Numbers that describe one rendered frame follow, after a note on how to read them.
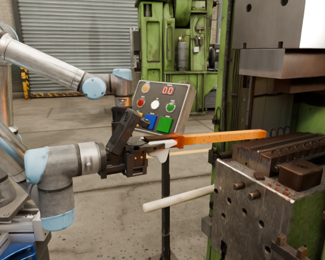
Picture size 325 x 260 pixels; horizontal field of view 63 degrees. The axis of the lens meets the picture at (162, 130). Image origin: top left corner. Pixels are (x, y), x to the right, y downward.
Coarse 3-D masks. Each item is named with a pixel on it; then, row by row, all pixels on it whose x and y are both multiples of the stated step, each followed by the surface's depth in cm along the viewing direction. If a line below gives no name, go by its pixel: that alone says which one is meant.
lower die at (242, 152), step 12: (300, 132) 128; (240, 144) 111; (252, 144) 108; (264, 144) 106; (288, 144) 106; (312, 144) 108; (324, 144) 108; (240, 156) 108; (252, 156) 102; (264, 156) 97; (276, 156) 96; (288, 156) 99; (300, 156) 102; (252, 168) 103; (264, 168) 98
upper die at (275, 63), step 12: (288, 48) 85; (240, 60) 101; (252, 60) 96; (264, 60) 91; (276, 60) 87; (288, 60) 86; (300, 60) 88; (312, 60) 91; (324, 60) 94; (240, 72) 102; (252, 72) 97; (264, 72) 92; (276, 72) 88; (288, 72) 87; (300, 72) 90; (312, 72) 93; (324, 72) 96
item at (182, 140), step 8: (144, 136) 69; (152, 136) 69; (160, 136) 70; (168, 136) 70; (176, 136) 71; (184, 136) 73; (192, 136) 74; (200, 136) 74; (208, 136) 75; (216, 136) 77; (224, 136) 78; (232, 136) 80; (240, 136) 81; (248, 136) 83; (256, 136) 85; (264, 136) 86; (176, 144) 72; (184, 144) 72
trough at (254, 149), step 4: (308, 136) 117; (312, 136) 118; (316, 136) 119; (320, 136) 119; (288, 140) 111; (292, 140) 112; (296, 140) 113; (300, 140) 115; (268, 144) 106; (272, 144) 107; (276, 144) 108; (280, 144) 109; (284, 144) 110; (252, 148) 102; (256, 148) 103; (260, 148) 104; (264, 148) 105; (268, 148) 106; (256, 152) 101
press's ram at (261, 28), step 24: (240, 0) 97; (264, 0) 88; (288, 0) 80; (312, 0) 77; (240, 24) 99; (264, 24) 90; (288, 24) 82; (312, 24) 79; (240, 48) 101; (264, 48) 91; (312, 48) 87
